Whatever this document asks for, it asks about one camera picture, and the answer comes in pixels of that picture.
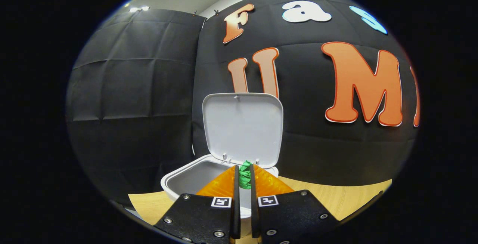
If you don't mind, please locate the green paper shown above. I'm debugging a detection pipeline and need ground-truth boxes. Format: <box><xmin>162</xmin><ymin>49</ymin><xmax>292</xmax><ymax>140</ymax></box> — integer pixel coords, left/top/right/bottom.
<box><xmin>238</xmin><ymin>160</ymin><xmax>254</xmax><ymax>190</ymax></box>

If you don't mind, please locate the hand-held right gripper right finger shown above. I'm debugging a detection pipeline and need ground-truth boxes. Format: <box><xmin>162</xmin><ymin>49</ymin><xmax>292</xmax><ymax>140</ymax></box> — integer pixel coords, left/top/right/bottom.
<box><xmin>249</xmin><ymin>164</ymin><xmax>340</xmax><ymax>244</ymax></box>

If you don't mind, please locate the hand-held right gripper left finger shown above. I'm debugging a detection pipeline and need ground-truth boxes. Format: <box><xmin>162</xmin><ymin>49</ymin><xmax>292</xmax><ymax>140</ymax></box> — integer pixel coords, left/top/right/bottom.
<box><xmin>154</xmin><ymin>165</ymin><xmax>241</xmax><ymax>244</ymax></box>

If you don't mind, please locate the white desktop garbage bin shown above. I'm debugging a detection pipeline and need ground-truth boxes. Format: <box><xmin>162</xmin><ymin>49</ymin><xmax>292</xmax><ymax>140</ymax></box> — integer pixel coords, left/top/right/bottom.
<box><xmin>161</xmin><ymin>93</ymin><xmax>284</xmax><ymax>237</ymax></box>

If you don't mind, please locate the wooden desktop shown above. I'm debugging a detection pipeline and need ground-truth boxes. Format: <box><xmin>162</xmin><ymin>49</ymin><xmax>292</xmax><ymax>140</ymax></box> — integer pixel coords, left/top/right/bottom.
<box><xmin>128</xmin><ymin>177</ymin><xmax>392</xmax><ymax>244</ymax></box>

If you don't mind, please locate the black backdrop cloth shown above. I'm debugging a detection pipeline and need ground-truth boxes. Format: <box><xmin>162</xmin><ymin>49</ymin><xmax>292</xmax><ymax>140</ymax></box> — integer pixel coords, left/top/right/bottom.
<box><xmin>65</xmin><ymin>0</ymin><xmax>420</xmax><ymax>207</ymax></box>

